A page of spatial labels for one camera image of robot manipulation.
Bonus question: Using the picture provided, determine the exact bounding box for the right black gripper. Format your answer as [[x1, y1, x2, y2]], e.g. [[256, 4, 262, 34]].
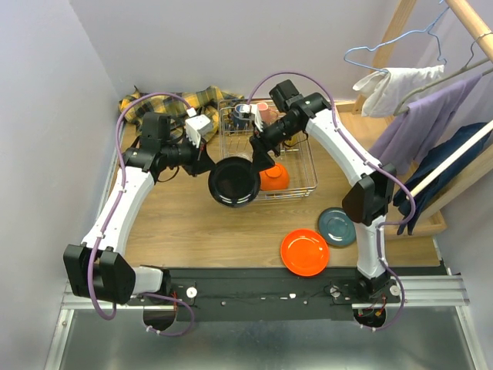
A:
[[248, 116, 300, 176]]

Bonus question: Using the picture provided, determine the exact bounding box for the orange bowl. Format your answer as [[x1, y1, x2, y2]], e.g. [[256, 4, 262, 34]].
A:
[[260, 163, 290, 191]]

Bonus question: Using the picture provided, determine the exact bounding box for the pink white mug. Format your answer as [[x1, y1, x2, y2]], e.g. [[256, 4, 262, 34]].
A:
[[257, 102, 278, 124]]

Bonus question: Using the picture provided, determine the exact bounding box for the blue mug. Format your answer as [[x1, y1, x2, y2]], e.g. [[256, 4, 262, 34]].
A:
[[230, 104, 250, 131]]

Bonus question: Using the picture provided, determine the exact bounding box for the wire metal dish rack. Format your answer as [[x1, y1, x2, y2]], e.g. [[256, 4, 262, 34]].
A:
[[218, 99, 318, 202]]

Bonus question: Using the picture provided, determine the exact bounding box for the orange plate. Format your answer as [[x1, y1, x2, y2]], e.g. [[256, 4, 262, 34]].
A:
[[280, 229, 330, 278]]

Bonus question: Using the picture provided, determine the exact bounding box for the teal blue plate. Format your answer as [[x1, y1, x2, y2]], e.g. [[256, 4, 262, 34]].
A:
[[317, 207, 356, 247]]

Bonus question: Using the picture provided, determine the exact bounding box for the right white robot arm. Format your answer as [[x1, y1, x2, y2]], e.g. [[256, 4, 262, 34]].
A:
[[243, 79, 396, 302]]

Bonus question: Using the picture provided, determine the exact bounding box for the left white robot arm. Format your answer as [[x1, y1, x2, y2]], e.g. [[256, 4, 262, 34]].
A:
[[63, 113, 214, 304]]

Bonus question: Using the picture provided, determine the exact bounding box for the yellow plaid shirt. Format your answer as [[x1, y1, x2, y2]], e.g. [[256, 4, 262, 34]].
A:
[[124, 86, 244, 141]]

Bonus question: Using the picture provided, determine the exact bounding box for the white cloth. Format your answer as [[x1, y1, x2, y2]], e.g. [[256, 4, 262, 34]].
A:
[[353, 65, 444, 118]]

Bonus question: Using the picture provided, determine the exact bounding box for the purple garment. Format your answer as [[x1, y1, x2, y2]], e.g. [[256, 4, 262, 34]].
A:
[[369, 73, 482, 175]]

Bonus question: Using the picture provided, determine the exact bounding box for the navy blue garment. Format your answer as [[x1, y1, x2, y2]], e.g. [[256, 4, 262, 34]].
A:
[[392, 122, 493, 236]]

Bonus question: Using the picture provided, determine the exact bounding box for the left white camera module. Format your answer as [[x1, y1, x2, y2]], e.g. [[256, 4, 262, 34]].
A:
[[185, 114, 213, 149]]

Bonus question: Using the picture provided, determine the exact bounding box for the white camera module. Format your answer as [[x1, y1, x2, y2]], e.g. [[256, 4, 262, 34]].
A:
[[239, 104, 264, 133], [185, 114, 213, 149]]

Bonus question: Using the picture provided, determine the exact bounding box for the right white camera module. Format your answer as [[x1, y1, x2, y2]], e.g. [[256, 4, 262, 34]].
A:
[[239, 104, 264, 133]]

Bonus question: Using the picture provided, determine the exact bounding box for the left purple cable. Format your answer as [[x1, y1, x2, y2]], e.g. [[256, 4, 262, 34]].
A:
[[87, 91, 197, 321]]

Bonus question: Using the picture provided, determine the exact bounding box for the purple cable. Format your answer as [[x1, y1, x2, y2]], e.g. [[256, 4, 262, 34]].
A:
[[246, 71, 418, 332], [87, 91, 197, 321]]

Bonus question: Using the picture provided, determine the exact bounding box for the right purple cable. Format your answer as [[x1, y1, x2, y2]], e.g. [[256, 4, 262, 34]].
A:
[[246, 71, 418, 332]]

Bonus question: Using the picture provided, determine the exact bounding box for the wooden clothes rack frame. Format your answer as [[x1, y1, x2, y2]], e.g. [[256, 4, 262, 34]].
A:
[[352, 0, 493, 115]]

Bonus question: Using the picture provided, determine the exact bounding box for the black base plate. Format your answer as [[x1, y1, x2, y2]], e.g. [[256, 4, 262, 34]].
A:
[[126, 265, 401, 323]]

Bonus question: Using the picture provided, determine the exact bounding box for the blue wire hanger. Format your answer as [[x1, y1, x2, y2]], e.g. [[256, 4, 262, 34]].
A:
[[342, 3, 455, 74]]

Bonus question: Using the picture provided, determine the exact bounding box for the aluminium rail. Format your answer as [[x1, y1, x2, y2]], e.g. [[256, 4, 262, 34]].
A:
[[61, 275, 470, 310]]

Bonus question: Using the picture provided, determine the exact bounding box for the grey wire hanger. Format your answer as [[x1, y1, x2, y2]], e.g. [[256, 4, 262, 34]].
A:
[[394, 38, 493, 116]]

